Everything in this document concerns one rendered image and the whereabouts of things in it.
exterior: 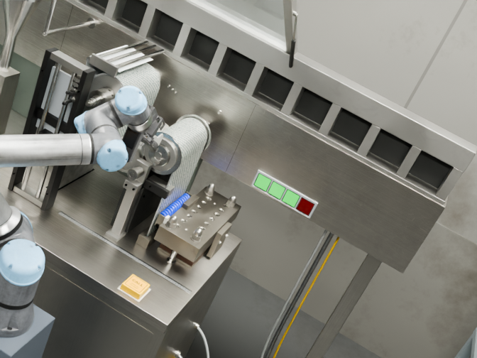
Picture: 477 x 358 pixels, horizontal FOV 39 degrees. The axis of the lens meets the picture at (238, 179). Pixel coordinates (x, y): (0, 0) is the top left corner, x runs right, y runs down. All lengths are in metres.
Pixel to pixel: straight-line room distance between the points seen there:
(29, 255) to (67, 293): 0.50
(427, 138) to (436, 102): 1.18
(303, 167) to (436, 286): 1.60
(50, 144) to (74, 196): 0.92
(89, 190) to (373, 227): 1.06
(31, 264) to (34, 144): 0.36
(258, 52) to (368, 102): 0.42
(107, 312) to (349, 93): 1.08
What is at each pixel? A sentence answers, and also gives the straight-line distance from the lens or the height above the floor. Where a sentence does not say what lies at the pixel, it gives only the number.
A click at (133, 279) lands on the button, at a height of 0.92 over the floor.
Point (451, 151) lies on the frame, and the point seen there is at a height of 1.62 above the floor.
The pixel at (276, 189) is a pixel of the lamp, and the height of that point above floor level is 1.19.
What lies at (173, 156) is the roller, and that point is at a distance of 2.23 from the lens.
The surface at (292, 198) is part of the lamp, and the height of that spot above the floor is 1.19.
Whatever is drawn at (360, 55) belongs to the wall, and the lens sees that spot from 3.51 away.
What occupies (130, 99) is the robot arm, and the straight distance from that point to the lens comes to 1.76.
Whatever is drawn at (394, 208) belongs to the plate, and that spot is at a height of 1.35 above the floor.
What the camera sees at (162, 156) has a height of 1.26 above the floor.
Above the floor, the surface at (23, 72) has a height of 1.08.
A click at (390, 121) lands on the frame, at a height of 1.61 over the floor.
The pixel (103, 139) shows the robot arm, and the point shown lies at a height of 1.51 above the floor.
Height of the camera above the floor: 2.29
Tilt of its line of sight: 27 degrees down
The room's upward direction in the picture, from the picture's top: 25 degrees clockwise
